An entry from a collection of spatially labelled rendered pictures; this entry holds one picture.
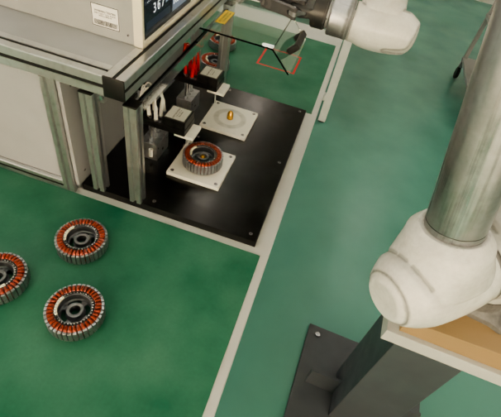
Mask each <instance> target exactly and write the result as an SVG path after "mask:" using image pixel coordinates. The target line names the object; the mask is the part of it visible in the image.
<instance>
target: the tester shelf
mask: <svg viewBox="0 0 501 417"><path fill-rule="evenodd" d="M226 1H227V0H199V1H198V2H196V3H195V4H194V5H193V6H192V7H191V8H190V9H189V10H188V11H186V13H185V14H183V15H182V16H181V17H180V18H179V19H177V20H176V21H175V22H174V23H173V24H172V25H170V26H169V27H168V28H167V29H166V30H165V31H163V32H162V33H161V34H160V35H159V36H157V37H156V38H155V39H154V40H153V41H152V42H151V43H150V44H149V45H148V46H147V47H145V48H144V49H141V48H138V47H135V46H133V45H130V44H127V43H125V42H121V41H117V40H113V39H111V38H108V37H105V36H100V35H98V34H94V33H92V32H89V31H84V30H81V29H78V28H75V27H72V26H67V25H65V24H62V23H58V22H54V21H51V20H48V19H45V18H42V17H38V16H35V15H31V14H29V13H26V12H21V11H18V10H15V9H12V8H10V7H4V6H2V5H0V63H1V64H4V65H8V66H11V67H14V68H17V69H20V70H24V71H26V72H30V73H33V74H37V75H39V76H42V77H46V78H48V79H53V80H55V81H58V82H61V83H64V84H68V85H71V86H74V87H76V88H80V89H84V90H87V91H89V92H92V93H97V94H100V95H102V96H104V97H107V98H111V99H115V100H117V101H120V102H123V103H125V102H126V101H127V100H128V99H129V98H130V97H131V96H132V95H133V94H134V93H135V91H137V90H138V89H139V88H140V86H142V85H143V83H145V82H146V81H147V80H148V78H149V77H151V75H153V73H154V72H156V70H157V69H158V68H159V67H161V65H162V64H163V63H164V62H165V61H167V59H168V58H169V57H170V56H171V55H172V54H173V53H174V52H175V51H176V50H177V49H178V48H179V47H180V46H181V45H182V44H183V43H184V42H185V41H186V40H187V39H188V38H189V37H190V36H192V35H193V34H194V33H195V32H196V31H197V30H198V29H199V28H200V27H201V26H202V25H203V24H204V23H205V22H206V21H207V20H208V19H209V18H210V17H211V16H212V15H213V14H214V13H215V12H216V11H217V10H218V9H219V8H220V7H221V6H222V5H223V4H224V3H225V2H226Z"/></svg>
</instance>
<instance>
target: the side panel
mask: <svg viewBox="0 0 501 417"><path fill-rule="evenodd" d="M0 167H2V168H4V169H7V170H11V171H14V172H17V173H19V174H22V175H26V176H29V177H31V178H34V179H37V180H40V181H43V182H46V183H48V184H51V185H55V186H58V187H60V188H63V189H67V190H69V189H70V190H71V191H72V192H76V191H77V188H79V187H80V186H81V185H77V184H76V181H75V178H74V170H73V166H72V161H71V157H70V153H69V145H68V141H67V136H66V133H65V129H64V121H63V117H62V112H61V108H60V101H59V96H58V92H57V88H56V84H55V80H53V79H48V78H46V77H42V76H39V75H37V74H33V73H30V72H26V71H24V70H21V69H17V68H14V67H11V66H8V65H4V64H1V63H0Z"/></svg>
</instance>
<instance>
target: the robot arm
mask: <svg viewBox="0 0 501 417"><path fill-rule="evenodd" d="M252 1H256V2H259V3H260V6H261V7H263V8H266V9H268V10H271V11H272V12H277V13H278V14H281V15H283V16H286V17H287V18H289V19H291V20H293V21H295V19H296V17H299V18H307V19H309V20H310V22H309V26H310V27H313V28H317V29H319V30H323V29H324V28H326V30H325V34H326V35H329V36H334V37H336V38H340V39H342V40H346V41H349V42H351V43H353V44H354V45H355V46H358V47H360V48H362V49H365V50H369V51H373V52H377V53H382V54H387V55H402V54H404V53H406V52H407V51H409V50H410V49H411V47H412V46H413V44H414V42H415V40H416V38H417V35H418V32H419V28H420V25H421V24H420V21H419V20H418V19H417V18H416V17H415V16H414V15H413V14H412V13H411V12H409V11H407V4H408V0H362V1H359V2H358V0H252ZM357 3H358V5H357ZM356 6H357V7H356ZM354 13H355V15H354ZM353 16H354V17H353ZM352 18H353V20H352ZM351 21H352V22H351ZM350 26H351V27H350ZM349 28H350V30H349ZM348 31H349V32H348ZM347 33H348V35H347ZM346 36H347V37H346ZM369 289H370V295H371V298H372V300H373V302H374V304H375V306H376V308H377V309H378V311H379V312H380V313H381V314H382V315H383V316H384V317H385V318H386V319H387V320H389V321H391V322H393V323H396V324H398V325H400V326H402V327H407V328H431V327H436V326H439V325H442V324H446V323H448V322H450V321H453V320H455V319H458V318H460V317H463V316H465V315H466V316H468V317H470V318H472V319H474V320H476V321H478V322H480V323H482V324H484V325H486V326H488V327H489V328H491V329H492V330H494V331H495V332H496V333H497V334H500V335H501V0H496V2H495V4H494V9H493V11H492V14H491V17H490V19H489V24H488V26H487V29H486V32H485V34H484V39H483V41H482V44H481V47H480V51H479V54H478V56H477V60H476V62H475V67H474V69H473V72H472V75H471V77H470V82H469V84H468V87H467V90H466V92H465V97H464V99H463V102H462V104H461V107H460V111H459V115H458V118H457V120H456V124H455V127H454V130H453V133H452V135H451V139H450V142H449V145H448V147H447V150H446V154H445V157H444V160H443V162H442V165H441V169H440V173H439V176H438V178H437V182H436V185H435V188H434V190H433V193H432V197H431V200H430V203H429V205H428V208H426V209H424V210H422V211H420V212H418V213H415V214H414V215H413V216H411V217H410V218H409V219H408V221H407V222H406V224H405V226H404V227H403V229H402V231H401V232H400V234H399V235H398V236H397V237H396V239H395V240H394V242H393V243H392V245H391V246H390V247H389V250H388V251H387V252H386V253H384V254H382V255H381V256H380V257H379V259H378V260H377V262H376V263H375V265H374V267H373V269H372V271H371V273H370V282H369Z"/></svg>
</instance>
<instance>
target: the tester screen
mask: <svg viewBox="0 0 501 417"><path fill-rule="evenodd" d="M155 1H156V0H145V28H146V23H147V22H149V21H150V20H151V19H152V18H154V17H155V16H157V15H158V14H159V13H160V12H162V11H163V10H164V9H166V8H167V7H168V6H169V5H170V12H169V13H168V14H167V15H166V16H164V17H163V18H162V19H160V20H159V21H158V22H157V23H156V24H154V26H152V27H151V28H150V29H149V30H148V31H147V30H146V36H147V35H148V34H149V33H150V32H152V31H153V30H154V29H155V28H156V27H157V26H158V25H159V24H161V23H162V22H163V21H164V20H166V19H167V18H168V17H169V16H171V15H172V14H173V13H174V12H176V11H177V10H178V9H179V8H180V7H182V6H183V5H184V4H185V3H186V2H187V1H188V0H186V1H185V2H183V3H182V4H181V5H180V6H179V7H177V8H176V9H175V10H174V11H172V9H173V0H165V6H164V7H162V8H161V9H160V10H159V11H158V12H156V13H155V14H154V15H153V2H155Z"/></svg>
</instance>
